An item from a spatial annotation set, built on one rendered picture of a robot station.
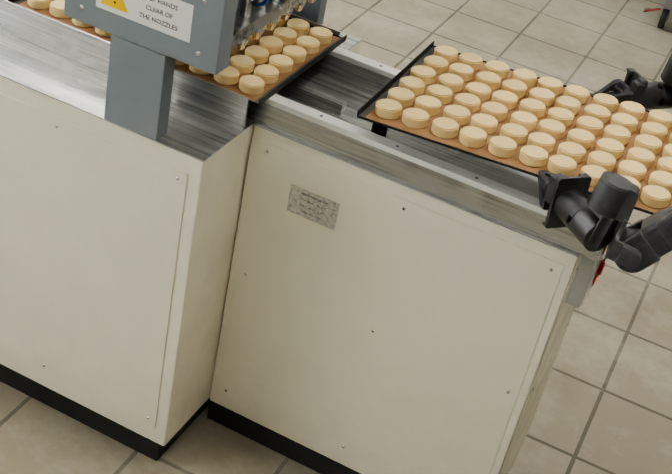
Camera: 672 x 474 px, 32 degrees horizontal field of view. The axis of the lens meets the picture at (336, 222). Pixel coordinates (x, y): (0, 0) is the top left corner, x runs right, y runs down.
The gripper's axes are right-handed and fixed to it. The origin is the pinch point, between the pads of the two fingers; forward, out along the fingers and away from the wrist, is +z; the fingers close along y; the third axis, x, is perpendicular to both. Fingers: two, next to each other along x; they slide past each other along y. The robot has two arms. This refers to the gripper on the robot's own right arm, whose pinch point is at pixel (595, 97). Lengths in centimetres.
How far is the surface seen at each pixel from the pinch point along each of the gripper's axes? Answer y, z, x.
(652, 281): -99, -86, -58
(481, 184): -8.1, 32.1, 16.4
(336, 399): -71, 46, 3
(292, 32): -4, 51, -41
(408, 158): -8.3, 42.5, 5.7
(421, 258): -27.9, 38.3, 11.6
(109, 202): -30, 94, -18
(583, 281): -22.7, 13.3, 30.0
